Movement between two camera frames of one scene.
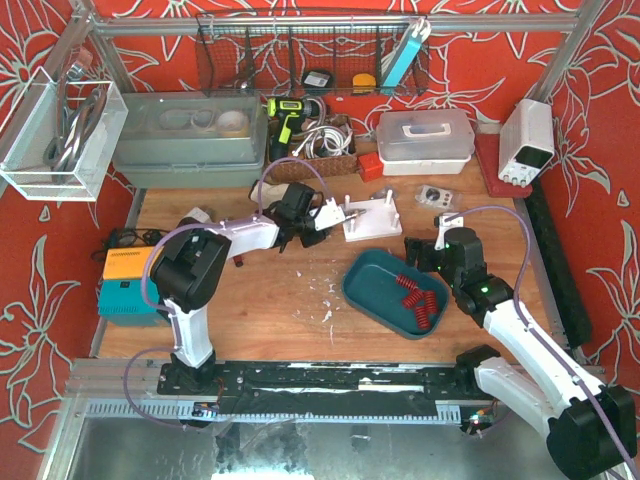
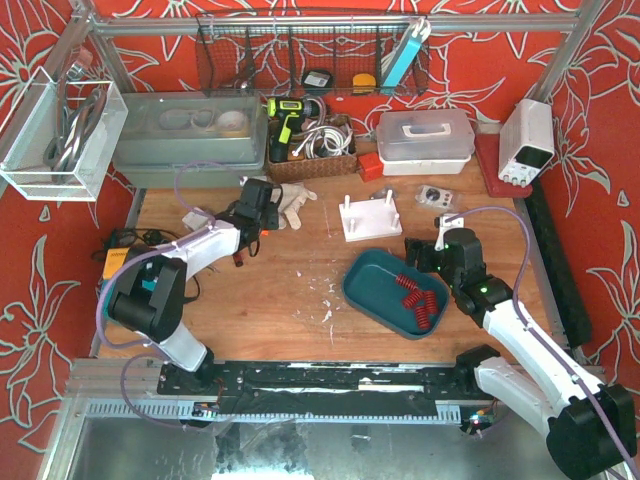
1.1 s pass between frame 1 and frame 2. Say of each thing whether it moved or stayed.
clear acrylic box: stayed
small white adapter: stayed
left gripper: moved
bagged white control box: stayed
